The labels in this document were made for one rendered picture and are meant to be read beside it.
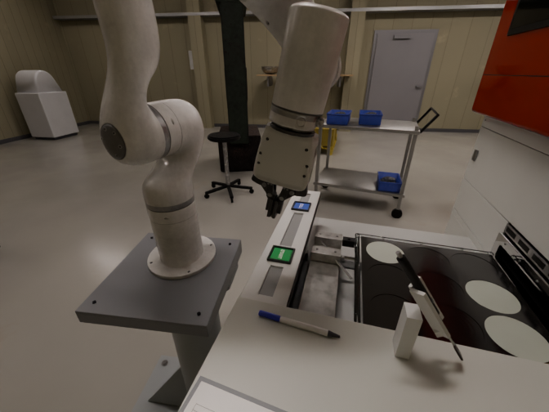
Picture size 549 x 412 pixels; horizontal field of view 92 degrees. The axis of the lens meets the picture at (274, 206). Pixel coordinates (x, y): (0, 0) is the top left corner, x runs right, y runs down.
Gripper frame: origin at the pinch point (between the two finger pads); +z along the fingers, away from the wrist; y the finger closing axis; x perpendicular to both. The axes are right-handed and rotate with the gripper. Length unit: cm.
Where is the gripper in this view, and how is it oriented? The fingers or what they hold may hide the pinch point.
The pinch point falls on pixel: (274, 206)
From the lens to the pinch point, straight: 51.3
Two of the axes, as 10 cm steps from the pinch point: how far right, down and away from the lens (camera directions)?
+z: -2.0, 8.5, 4.9
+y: -9.4, -3.0, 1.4
